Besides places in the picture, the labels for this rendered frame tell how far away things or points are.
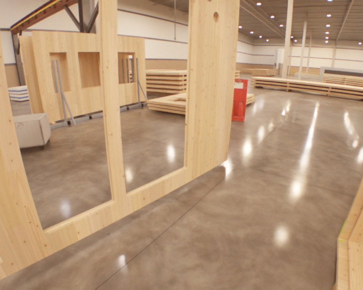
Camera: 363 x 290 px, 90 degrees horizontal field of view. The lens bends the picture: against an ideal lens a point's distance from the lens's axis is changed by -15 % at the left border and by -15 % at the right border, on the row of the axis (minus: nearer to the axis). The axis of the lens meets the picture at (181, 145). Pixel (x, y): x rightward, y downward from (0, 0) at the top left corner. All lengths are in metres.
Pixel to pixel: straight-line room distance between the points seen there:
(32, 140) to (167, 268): 4.35
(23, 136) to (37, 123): 0.45
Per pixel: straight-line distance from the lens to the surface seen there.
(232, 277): 2.22
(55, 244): 2.31
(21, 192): 1.95
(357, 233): 2.72
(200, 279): 2.17
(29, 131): 5.54
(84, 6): 11.84
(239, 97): 7.51
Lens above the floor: 1.80
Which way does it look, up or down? 21 degrees down
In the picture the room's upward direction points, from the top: straight up
